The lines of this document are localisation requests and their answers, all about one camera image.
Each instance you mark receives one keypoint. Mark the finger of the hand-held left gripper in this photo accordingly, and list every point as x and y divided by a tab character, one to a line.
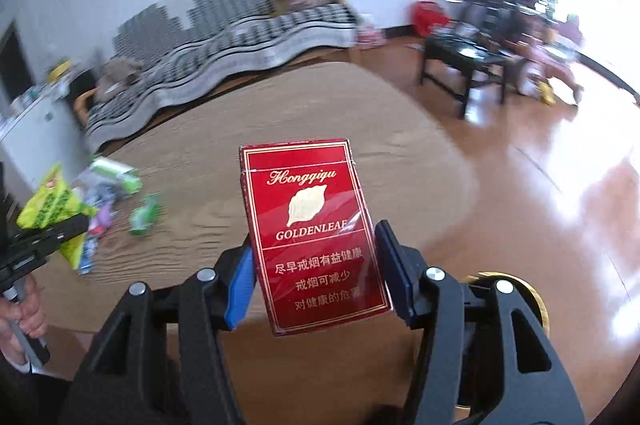
55	235

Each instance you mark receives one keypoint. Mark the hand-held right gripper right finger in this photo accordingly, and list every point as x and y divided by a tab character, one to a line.
395	267

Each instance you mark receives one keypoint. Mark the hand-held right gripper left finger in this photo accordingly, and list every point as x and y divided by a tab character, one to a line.
240	277

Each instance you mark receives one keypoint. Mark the yellow-green snack packet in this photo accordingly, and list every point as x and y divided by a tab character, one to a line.
50	202

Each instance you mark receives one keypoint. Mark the red cigarette pack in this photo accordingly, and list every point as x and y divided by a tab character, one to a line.
310	225

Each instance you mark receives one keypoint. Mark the person's left forearm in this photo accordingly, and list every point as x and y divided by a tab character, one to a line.
30	397

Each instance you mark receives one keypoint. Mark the person's left hand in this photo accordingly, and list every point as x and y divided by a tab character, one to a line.
34	317

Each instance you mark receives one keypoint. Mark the blue and white wrapper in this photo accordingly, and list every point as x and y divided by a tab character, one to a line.
87	255

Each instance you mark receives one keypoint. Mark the purple wrapper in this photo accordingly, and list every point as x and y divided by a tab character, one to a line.
104	220

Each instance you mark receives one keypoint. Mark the green and white packet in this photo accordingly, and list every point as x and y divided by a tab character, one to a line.
117	172

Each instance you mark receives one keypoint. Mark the small green wrapper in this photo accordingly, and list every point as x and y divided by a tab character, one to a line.
145	215

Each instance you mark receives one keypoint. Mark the white cabinet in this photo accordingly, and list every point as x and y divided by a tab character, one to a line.
45	125

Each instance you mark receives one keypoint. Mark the yellow tape roll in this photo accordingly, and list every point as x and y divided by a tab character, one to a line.
59	69

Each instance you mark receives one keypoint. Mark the brown soft toy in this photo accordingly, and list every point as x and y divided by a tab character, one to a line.
117	77

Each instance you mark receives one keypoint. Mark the black coffee table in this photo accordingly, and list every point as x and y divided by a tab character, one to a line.
465	55

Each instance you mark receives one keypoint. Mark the yellow toy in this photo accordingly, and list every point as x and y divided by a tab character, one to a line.
546	92

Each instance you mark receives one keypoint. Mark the pink bag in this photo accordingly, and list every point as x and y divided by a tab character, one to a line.
367	36

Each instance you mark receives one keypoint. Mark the sofa with striped cover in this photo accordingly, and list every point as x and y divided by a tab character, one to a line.
225	35

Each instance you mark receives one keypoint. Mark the red bag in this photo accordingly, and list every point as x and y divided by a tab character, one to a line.
427	17

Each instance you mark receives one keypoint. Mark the pink tricycle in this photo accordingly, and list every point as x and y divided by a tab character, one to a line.
547	60

